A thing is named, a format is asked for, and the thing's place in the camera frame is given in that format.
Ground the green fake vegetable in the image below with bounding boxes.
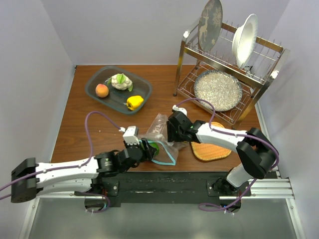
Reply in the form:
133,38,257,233
149,142,160,157

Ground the clear zip top bag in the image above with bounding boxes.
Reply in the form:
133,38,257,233
138,114,188,166

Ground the yellow fake bell pepper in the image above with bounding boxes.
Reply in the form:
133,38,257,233
126,95,144,111

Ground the fake brown egg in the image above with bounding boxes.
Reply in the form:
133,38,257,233
95,84,109,98

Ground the white fake cauliflower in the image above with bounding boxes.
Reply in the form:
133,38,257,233
106,73,133,92

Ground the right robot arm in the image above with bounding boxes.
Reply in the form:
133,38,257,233
166,111,279,196

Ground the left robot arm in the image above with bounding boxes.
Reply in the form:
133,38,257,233
10,138,159,203

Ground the woven bamboo tray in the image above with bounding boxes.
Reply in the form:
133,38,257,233
190,121,232,162

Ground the speckled blue rimmed plate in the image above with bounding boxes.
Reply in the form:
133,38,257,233
194,70,243,112

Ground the metal dish rack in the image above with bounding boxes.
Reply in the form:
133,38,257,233
173,21,290,128

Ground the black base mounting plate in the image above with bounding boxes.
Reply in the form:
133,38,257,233
74,172,249,207

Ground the clear glass container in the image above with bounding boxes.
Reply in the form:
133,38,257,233
85,66,152,115

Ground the white bowl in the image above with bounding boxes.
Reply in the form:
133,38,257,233
232,14,258,69

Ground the grey reindeer plate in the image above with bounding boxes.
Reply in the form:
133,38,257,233
198,0,223,52

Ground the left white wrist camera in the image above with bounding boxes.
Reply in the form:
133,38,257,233
123,126,139,146

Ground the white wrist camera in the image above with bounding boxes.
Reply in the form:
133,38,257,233
172,105,187,116
123,126,139,146

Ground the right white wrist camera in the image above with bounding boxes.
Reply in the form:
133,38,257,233
172,105,187,116

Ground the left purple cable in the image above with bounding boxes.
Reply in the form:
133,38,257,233
0,111,127,215

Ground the purple cable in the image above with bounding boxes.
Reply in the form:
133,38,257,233
174,98,280,212
0,111,127,215

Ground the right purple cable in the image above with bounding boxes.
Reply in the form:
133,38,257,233
174,98,280,212

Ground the aluminium frame rail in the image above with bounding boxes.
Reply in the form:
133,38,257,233
20,171,305,239

